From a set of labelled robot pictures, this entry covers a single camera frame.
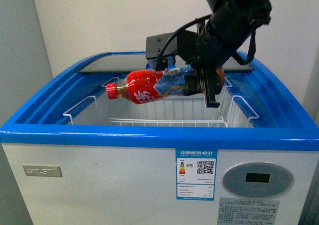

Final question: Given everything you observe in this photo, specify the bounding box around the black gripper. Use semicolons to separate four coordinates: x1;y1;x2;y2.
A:
179;23;239;108

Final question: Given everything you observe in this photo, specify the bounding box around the red iced tea bottle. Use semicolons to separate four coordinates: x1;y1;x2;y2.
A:
106;64;200;105

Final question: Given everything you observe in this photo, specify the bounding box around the sliding glass freezer lid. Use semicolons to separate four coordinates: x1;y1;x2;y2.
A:
78;54;254;74

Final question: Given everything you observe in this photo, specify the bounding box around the blue energy label sticker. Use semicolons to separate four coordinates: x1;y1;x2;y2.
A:
175;149;218;201

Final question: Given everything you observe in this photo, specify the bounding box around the oval grey control panel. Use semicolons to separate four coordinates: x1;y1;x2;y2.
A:
222;162;294;199

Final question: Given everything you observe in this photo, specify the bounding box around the grey instruction sticker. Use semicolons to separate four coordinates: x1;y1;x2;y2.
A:
217;198;280;225

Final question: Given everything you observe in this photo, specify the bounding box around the white blue chest freezer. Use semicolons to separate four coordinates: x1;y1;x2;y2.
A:
0;52;319;225

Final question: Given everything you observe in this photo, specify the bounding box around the silver brand logo plate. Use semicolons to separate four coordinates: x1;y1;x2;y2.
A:
22;165;62;177

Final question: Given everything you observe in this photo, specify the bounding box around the white wire basket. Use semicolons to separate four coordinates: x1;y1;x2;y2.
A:
62;81;260;128

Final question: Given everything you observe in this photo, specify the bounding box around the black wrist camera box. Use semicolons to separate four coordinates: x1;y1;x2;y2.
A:
146;30;197;71

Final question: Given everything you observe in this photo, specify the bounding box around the black camera cable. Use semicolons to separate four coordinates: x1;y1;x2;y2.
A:
154;13;212;71

